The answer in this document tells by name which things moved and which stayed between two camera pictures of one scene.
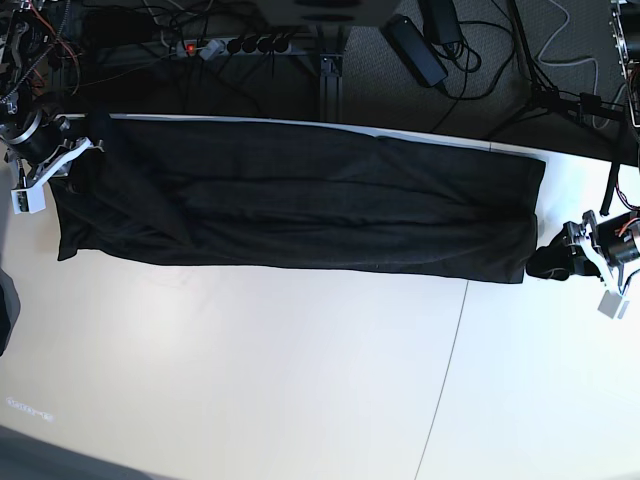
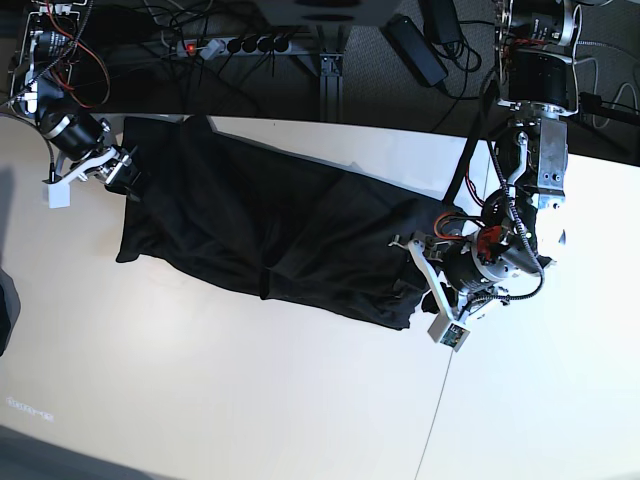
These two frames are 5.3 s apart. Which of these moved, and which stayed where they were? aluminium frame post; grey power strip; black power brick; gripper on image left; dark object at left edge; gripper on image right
Moved: gripper on image right; gripper on image left
Stayed: dark object at left edge; black power brick; aluminium frame post; grey power strip
